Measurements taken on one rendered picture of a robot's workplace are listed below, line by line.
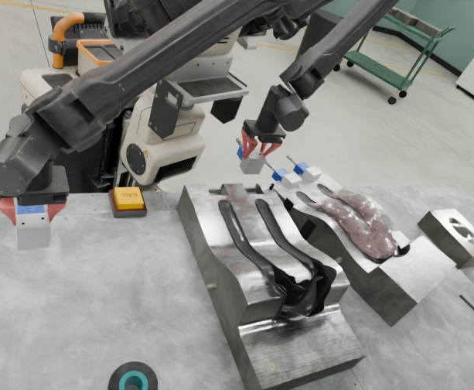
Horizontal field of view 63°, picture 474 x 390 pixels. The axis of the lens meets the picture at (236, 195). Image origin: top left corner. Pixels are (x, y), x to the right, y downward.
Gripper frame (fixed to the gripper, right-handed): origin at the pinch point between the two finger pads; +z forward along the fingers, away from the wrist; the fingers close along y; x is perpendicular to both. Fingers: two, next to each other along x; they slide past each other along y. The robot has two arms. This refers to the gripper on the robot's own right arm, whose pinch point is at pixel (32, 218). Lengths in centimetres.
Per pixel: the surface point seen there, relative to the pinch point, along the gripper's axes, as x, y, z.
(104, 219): 11.6, 16.2, 14.8
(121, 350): -20.7, 12.7, 14.7
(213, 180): 109, 112, 95
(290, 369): -35, 40, 9
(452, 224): -10, 128, 9
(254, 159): 14, 53, -1
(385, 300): -28, 75, 10
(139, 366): -25.9, 14.1, 11.2
